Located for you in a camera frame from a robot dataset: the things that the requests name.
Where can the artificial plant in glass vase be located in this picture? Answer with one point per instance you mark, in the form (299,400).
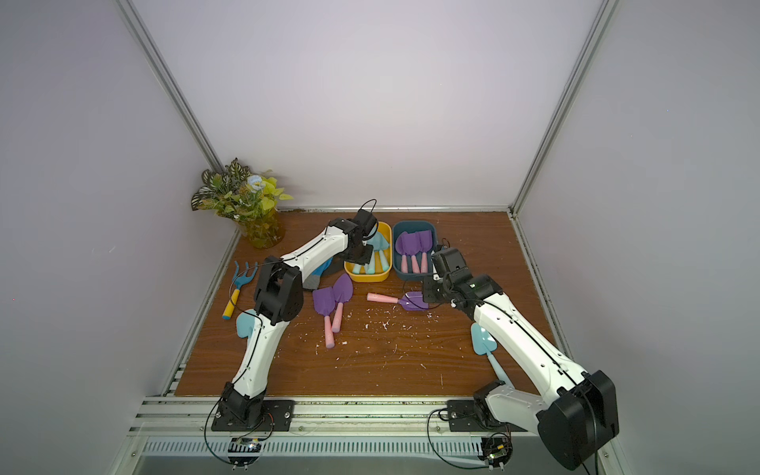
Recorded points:
(250,200)

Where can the purple pointed shovel lower left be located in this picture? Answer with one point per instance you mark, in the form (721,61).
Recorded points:
(343,292)

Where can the blue rake yellow handle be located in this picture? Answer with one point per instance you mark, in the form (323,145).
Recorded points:
(242,276)

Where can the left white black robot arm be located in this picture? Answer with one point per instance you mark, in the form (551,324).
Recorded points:
(279,299)

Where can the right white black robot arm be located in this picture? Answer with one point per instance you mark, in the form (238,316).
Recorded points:
(574,412)

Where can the purple square shovel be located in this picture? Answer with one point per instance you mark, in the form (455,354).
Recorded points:
(325,304)
(410,301)
(426,244)
(412,247)

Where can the purple pointed shovel top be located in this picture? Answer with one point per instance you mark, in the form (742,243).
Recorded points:
(401,249)

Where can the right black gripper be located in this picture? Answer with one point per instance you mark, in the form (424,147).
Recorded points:
(432,290)

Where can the yellow plastic storage box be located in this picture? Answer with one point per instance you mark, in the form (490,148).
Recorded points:
(379,275)

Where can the teal shovel sideways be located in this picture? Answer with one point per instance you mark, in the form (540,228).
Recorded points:
(381,247)

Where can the purple pointed shovel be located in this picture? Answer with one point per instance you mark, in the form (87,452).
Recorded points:
(401,249)
(343,292)

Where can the right small circuit board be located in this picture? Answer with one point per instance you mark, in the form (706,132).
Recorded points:
(496,450)

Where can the teal plastic storage box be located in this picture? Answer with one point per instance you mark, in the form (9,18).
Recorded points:
(412,227)

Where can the left small circuit board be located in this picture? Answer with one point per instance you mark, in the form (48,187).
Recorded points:
(242,452)

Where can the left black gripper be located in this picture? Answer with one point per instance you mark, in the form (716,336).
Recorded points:
(364,260)

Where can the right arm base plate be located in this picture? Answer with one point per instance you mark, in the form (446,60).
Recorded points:
(470,415)

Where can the blue grey gardening glove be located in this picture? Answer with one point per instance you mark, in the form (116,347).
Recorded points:
(313,281)

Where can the aluminium front rail frame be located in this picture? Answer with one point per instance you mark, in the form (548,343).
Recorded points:
(180,428)

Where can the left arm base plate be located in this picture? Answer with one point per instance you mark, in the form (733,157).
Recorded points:
(279,414)

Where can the small circuit board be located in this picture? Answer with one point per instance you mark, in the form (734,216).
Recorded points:
(496,450)
(242,452)

